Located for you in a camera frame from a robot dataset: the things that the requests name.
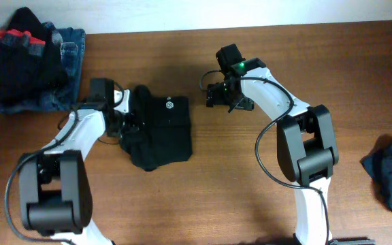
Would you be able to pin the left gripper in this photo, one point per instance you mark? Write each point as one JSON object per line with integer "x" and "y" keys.
{"x": 135, "y": 126}

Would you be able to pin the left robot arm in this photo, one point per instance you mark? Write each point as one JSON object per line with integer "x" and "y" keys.
{"x": 55, "y": 195}

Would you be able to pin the black t-shirt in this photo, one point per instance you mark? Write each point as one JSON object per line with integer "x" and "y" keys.
{"x": 157, "y": 130}

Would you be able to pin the folded blue denim jeans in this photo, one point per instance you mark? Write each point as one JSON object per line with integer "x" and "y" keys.
{"x": 71, "y": 46}

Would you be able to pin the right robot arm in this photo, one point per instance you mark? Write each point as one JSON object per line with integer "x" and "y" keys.
{"x": 305, "y": 140}

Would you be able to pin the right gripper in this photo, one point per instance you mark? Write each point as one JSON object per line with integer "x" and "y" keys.
{"x": 218, "y": 88}

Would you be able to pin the black garment with red trim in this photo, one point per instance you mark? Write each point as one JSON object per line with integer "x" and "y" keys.
{"x": 30, "y": 58}

